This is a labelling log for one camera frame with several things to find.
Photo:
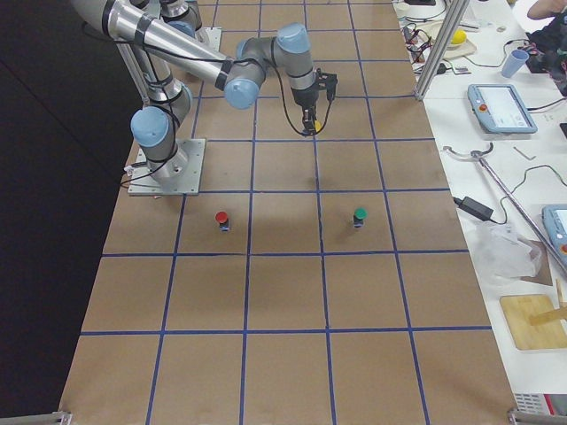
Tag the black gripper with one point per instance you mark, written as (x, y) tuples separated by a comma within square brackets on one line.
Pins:
[(305, 97)]

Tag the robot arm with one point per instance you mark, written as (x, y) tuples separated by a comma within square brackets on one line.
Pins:
[(161, 34), (183, 15)]

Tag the green push button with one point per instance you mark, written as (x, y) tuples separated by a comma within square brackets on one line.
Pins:
[(359, 216)]

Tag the red push button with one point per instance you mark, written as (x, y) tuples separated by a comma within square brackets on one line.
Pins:
[(222, 219)]

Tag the beige tray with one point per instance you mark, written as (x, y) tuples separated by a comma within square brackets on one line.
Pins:
[(428, 34)]

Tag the yellow ball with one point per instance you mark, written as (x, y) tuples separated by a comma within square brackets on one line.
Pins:
[(459, 37)]

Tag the metal walking cane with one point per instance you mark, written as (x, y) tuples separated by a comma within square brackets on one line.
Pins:
[(480, 157)]

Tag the black power adapter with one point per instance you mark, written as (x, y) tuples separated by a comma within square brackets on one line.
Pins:
[(474, 208)]

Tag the upper teach pendant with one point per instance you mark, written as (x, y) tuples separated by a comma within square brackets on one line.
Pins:
[(500, 110)]

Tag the teach pendant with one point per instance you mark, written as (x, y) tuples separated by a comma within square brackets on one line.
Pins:
[(500, 110), (554, 221)]

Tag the blue plastic cup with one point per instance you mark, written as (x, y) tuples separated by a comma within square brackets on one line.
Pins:
[(515, 60)]

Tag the clear plastic bag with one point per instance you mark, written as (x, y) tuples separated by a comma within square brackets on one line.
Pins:
[(499, 250)]

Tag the lower teach pendant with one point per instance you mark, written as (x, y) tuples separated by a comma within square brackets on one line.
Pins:
[(554, 221)]

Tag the wooden cutting board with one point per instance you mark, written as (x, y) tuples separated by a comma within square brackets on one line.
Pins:
[(534, 323)]

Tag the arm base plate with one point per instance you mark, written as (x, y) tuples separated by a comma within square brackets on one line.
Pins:
[(210, 36), (186, 172)]

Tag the aluminium side post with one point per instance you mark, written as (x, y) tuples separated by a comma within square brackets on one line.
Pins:
[(452, 20)]

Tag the right corner metal bracket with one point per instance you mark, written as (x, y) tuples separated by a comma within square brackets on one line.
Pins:
[(517, 417)]

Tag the corner metal bracket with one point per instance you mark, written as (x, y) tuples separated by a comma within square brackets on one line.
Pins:
[(55, 418), (517, 417)]

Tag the left corner metal bracket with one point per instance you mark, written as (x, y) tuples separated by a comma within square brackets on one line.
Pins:
[(55, 418)]

